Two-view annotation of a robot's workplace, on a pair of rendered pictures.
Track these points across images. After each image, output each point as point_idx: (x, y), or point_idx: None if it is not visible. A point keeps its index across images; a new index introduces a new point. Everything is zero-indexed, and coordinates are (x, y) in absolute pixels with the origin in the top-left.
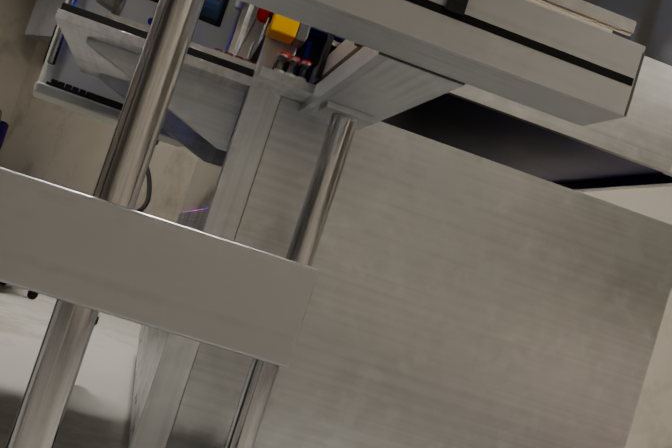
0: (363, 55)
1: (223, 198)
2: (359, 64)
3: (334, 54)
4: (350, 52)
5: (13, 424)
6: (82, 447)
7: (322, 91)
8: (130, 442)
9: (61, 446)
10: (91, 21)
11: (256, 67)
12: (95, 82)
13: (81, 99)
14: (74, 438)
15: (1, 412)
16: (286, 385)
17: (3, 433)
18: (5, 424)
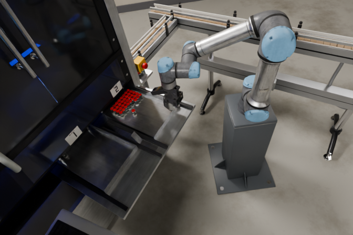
0: (170, 34)
1: None
2: (170, 36)
3: (147, 52)
4: (162, 41)
5: (162, 202)
6: (148, 189)
7: (149, 59)
8: None
9: (155, 187)
10: (185, 100)
11: (139, 82)
12: None
13: (117, 234)
14: (146, 197)
15: (161, 214)
16: None
17: (169, 191)
18: (165, 201)
